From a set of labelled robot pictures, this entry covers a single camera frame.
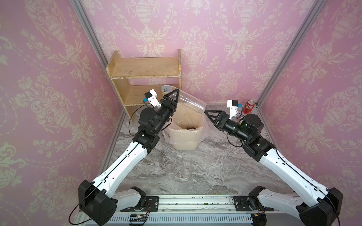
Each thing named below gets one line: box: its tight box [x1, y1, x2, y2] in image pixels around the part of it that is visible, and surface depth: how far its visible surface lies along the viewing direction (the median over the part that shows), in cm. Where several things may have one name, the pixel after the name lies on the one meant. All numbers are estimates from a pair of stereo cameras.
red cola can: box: [242, 99, 256, 115], surface depth 111 cm
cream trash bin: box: [163, 103, 208, 152], surface depth 79 cm
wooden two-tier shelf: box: [106, 48, 182, 123], surface depth 81 cm
